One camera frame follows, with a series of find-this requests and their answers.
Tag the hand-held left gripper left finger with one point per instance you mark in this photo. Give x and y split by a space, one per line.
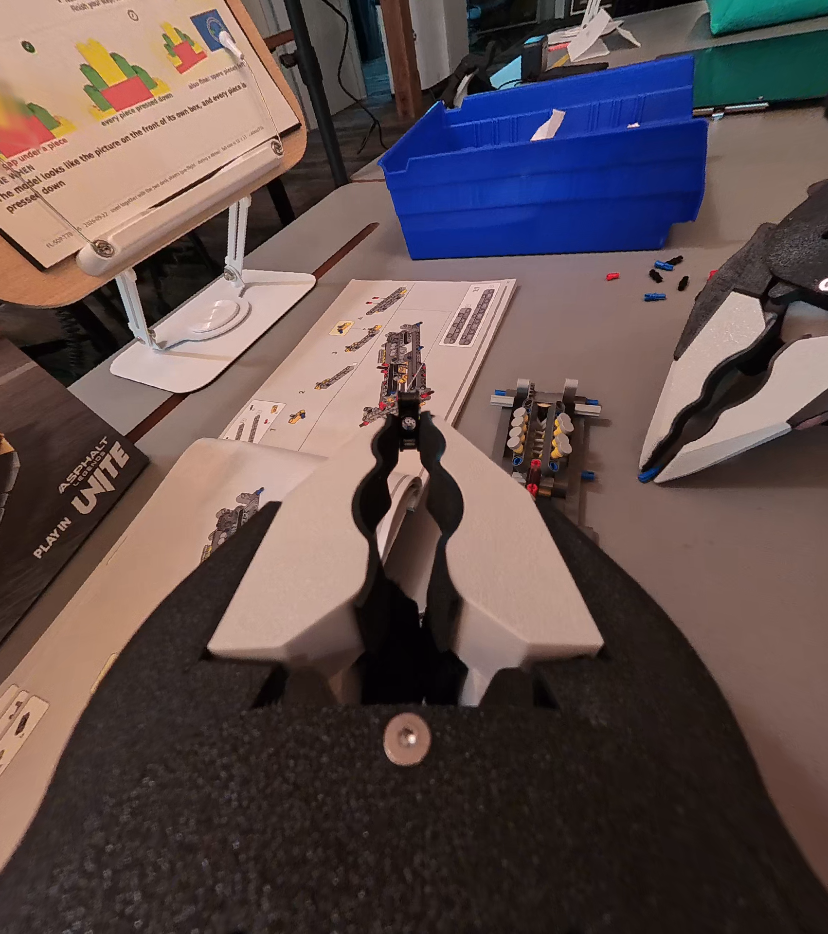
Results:
290 576

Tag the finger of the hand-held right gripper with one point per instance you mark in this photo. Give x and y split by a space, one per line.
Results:
764 408
720 328

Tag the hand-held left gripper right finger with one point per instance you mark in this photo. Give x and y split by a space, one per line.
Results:
523 576

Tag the blue lego pin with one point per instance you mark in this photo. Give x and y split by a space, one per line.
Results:
646 475

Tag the lego chassis assembly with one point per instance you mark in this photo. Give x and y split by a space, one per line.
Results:
538 430

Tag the small black lego piece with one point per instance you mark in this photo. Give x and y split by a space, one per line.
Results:
408 422

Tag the lego instruction booklet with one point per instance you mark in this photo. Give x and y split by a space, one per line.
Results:
472 357

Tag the scattered small lego pins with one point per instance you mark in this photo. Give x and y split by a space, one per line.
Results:
653 296

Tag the lego set box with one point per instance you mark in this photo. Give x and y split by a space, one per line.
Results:
56 438

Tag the blue storage bin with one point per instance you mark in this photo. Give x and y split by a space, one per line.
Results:
531 197

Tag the white folding stand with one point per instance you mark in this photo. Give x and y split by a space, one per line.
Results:
166 365

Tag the wooden instruction board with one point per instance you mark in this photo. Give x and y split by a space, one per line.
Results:
129 160

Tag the wooden post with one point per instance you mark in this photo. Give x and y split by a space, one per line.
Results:
399 58

